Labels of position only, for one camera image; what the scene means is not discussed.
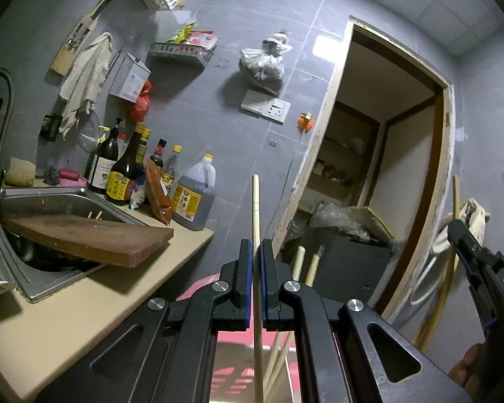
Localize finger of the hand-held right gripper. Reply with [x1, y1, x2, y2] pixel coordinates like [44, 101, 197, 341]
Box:
[447, 218, 488, 280]

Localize large plastic oil jug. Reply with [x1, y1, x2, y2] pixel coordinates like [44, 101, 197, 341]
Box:
[171, 153, 217, 232]

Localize small blue white packet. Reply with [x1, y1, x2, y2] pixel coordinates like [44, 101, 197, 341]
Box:
[129, 174, 148, 211]

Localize clear plastic sheet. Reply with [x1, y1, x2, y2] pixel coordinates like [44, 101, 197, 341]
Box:
[309, 202, 373, 242]

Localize wooden shelf unit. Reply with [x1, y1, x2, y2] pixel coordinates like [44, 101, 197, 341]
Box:
[312, 101, 381, 203]

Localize steel sink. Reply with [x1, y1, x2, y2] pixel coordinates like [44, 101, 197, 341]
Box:
[0, 186, 153, 304]

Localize orange sauce packet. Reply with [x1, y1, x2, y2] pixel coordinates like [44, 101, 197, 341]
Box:
[144, 159, 173, 226]

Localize pink soap dish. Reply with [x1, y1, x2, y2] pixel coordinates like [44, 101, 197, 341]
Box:
[58, 168, 88, 186]

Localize grey wall shelf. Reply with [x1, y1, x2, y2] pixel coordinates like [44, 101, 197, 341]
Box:
[146, 42, 216, 69]

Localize yellow snack packet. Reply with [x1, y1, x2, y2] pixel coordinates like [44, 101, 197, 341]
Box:
[168, 21, 199, 45]

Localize white rag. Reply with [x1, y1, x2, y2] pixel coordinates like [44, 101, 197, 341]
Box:
[59, 32, 115, 142]

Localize wooden door frame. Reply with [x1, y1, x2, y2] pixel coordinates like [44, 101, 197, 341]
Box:
[272, 15, 457, 325]

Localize red snack packet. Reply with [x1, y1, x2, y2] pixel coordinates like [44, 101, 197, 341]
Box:
[189, 31, 220, 52]

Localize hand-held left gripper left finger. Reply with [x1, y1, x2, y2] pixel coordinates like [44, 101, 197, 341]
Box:
[34, 239, 253, 403]

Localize cream rubber glove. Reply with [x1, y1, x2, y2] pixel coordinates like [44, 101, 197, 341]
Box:
[445, 197, 491, 253]

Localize yellow sponge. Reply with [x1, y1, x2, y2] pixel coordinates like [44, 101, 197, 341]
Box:
[4, 157, 37, 186]

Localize hanging clear plastic bag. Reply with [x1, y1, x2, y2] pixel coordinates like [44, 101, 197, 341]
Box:
[239, 29, 287, 94]

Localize dark soy sauce bottle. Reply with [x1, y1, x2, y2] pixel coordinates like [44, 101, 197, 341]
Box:
[105, 122, 147, 207]

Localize white flexible hose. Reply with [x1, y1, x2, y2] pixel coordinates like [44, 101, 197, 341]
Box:
[409, 235, 453, 307]

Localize white pump bottle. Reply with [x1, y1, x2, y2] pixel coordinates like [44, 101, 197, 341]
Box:
[111, 118, 129, 159]

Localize white wall socket plate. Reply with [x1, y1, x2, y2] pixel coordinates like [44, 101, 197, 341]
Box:
[240, 89, 291, 125]

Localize black wall socket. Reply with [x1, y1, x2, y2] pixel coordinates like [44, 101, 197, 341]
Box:
[39, 114, 64, 142]

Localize dark bottle white label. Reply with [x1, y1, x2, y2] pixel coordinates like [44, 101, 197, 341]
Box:
[87, 127, 121, 194]

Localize wooden cutting board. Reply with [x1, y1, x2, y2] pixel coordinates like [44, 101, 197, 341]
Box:
[2, 214, 175, 269]

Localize pink checkered tablecloth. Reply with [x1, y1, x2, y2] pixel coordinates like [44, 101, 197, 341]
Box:
[175, 274, 221, 303]

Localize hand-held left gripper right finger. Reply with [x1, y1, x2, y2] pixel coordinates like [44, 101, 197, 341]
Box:
[260, 239, 475, 403]

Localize person's right hand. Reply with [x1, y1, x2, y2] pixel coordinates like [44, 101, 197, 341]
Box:
[448, 342, 485, 388]

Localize clear strainer bowl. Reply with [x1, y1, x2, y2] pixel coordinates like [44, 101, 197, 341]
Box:
[76, 108, 101, 152]

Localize red plastic bag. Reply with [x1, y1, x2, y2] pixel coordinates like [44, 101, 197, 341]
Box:
[130, 80, 154, 124]

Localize white wall box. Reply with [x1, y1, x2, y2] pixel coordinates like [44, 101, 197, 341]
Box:
[109, 52, 152, 102]

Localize dark bin with bag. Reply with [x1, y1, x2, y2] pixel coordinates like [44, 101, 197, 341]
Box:
[283, 232, 394, 316]

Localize bottle with black cap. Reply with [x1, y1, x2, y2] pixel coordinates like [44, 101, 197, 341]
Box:
[149, 138, 169, 169]

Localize white utensil basket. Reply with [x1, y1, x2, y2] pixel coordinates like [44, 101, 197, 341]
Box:
[212, 331, 298, 403]

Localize clear bottle yellow cap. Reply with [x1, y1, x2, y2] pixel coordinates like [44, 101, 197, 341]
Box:
[161, 145, 184, 199]

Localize beige cushion board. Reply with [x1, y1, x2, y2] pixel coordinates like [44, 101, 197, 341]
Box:
[352, 205, 398, 247]

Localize wooden knife holder board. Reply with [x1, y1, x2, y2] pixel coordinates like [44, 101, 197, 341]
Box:
[50, 0, 113, 77]

